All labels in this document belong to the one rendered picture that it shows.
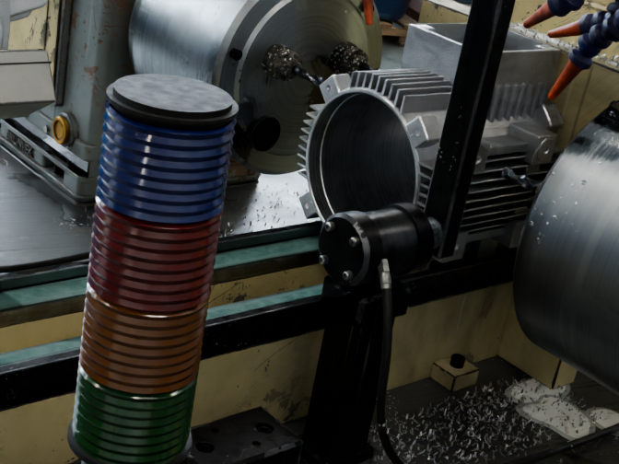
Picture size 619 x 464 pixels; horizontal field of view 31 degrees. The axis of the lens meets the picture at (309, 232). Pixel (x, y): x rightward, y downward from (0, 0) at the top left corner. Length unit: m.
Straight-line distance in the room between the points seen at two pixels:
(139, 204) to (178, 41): 0.76
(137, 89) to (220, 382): 0.49
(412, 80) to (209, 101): 0.57
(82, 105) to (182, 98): 0.92
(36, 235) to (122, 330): 0.83
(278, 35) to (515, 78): 0.27
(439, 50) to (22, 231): 0.55
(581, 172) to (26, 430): 0.47
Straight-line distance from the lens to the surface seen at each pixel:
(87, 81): 1.40
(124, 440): 0.55
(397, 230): 0.88
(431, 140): 1.00
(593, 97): 1.12
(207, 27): 1.21
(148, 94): 0.50
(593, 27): 0.99
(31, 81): 1.04
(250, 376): 0.98
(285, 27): 1.22
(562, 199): 0.88
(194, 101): 0.50
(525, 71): 1.11
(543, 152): 1.09
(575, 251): 0.87
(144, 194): 0.49
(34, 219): 1.38
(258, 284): 1.08
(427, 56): 1.10
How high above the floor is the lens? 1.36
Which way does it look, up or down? 23 degrees down
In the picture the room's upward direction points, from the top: 11 degrees clockwise
